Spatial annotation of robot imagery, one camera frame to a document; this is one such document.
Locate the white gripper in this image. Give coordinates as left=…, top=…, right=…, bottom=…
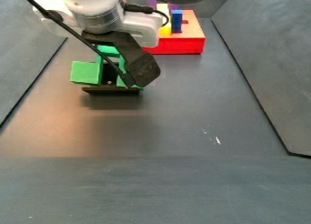
left=34, top=0, right=162, bottom=47

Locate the purple post right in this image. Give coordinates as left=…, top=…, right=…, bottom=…
left=146, top=0, right=156, bottom=9

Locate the yellow long bar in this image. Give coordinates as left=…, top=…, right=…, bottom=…
left=154, top=4, right=170, bottom=37

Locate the green bridge-shaped block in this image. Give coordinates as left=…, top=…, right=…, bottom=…
left=69, top=45, right=144, bottom=91

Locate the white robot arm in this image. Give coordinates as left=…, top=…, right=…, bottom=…
left=34, top=0, right=164, bottom=47

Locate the blue post left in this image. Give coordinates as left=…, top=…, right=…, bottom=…
left=170, top=9, right=182, bottom=33

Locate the red base board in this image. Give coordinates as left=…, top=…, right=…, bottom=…
left=142, top=10, right=205, bottom=55

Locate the purple post left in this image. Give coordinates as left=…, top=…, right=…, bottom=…
left=168, top=3, right=178, bottom=10

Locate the purple post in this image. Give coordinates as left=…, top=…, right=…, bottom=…
left=146, top=0, right=156, bottom=9
left=168, top=3, right=178, bottom=10

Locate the black cable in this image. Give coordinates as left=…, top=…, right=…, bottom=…
left=17, top=0, right=170, bottom=80

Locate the black angle fixture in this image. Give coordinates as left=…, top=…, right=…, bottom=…
left=81, top=63, right=141, bottom=95

